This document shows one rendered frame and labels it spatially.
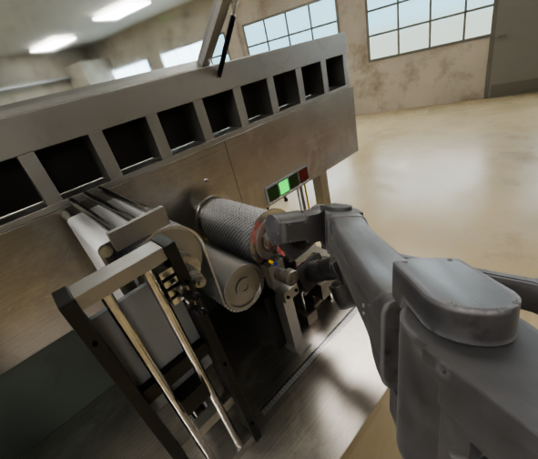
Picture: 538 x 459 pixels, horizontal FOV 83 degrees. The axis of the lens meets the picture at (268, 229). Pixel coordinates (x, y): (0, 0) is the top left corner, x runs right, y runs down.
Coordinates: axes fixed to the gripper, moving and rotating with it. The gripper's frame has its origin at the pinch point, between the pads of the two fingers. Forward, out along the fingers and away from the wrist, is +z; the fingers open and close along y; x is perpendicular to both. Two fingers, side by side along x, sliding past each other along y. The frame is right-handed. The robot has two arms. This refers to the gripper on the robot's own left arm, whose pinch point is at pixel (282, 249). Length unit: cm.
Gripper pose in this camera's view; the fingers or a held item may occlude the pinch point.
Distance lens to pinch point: 74.2
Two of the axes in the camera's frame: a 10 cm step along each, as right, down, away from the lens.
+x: -6.2, -7.8, 0.8
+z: -3.4, 3.7, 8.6
